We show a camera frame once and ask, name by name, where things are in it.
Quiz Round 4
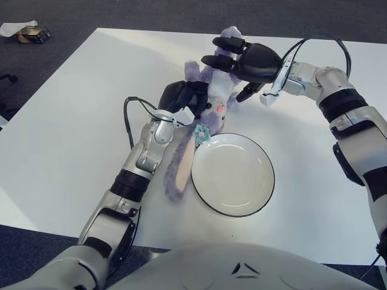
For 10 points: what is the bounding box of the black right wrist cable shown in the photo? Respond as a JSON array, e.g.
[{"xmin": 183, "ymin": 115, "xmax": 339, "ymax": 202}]
[{"xmin": 281, "ymin": 32, "xmax": 352, "ymax": 82}]

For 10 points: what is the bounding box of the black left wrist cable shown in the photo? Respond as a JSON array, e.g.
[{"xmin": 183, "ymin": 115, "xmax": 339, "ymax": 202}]
[{"xmin": 123, "ymin": 95, "xmax": 176, "ymax": 149}]

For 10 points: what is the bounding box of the white plate with black rim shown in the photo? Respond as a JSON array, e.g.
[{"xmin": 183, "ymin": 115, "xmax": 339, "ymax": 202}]
[{"xmin": 190, "ymin": 132, "xmax": 276, "ymax": 218}]

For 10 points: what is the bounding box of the grey robot torso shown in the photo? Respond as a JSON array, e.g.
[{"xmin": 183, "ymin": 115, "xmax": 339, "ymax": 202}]
[{"xmin": 105, "ymin": 241, "xmax": 376, "ymax": 290}]

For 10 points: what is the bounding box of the black chair base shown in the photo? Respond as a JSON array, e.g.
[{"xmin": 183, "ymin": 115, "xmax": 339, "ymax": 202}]
[{"xmin": 0, "ymin": 74, "xmax": 18, "ymax": 117}]

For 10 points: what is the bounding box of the purple plush bunny doll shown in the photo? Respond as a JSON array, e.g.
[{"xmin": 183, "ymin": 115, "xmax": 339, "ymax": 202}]
[{"xmin": 164, "ymin": 26, "xmax": 239, "ymax": 202}]

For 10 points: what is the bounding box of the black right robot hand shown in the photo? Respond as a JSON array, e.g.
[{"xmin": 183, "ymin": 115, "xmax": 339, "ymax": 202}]
[{"xmin": 201, "ymin": 36, "xmax": 284, "ymax": 103}]

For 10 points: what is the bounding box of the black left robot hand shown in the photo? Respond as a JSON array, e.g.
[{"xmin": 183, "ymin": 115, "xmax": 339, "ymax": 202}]
[{"xmin": 158, "ymin": 80, "xmax": 209, "ymax": 119}]

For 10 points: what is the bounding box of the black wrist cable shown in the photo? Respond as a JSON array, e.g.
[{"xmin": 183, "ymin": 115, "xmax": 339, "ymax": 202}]
[
  {"xmin": 123, "ymin": 95, "xmax": 176, "ymax": 149},
  {"xmin": 281, "ymin": 32, "xmax": 352, "ymax": 82}
]

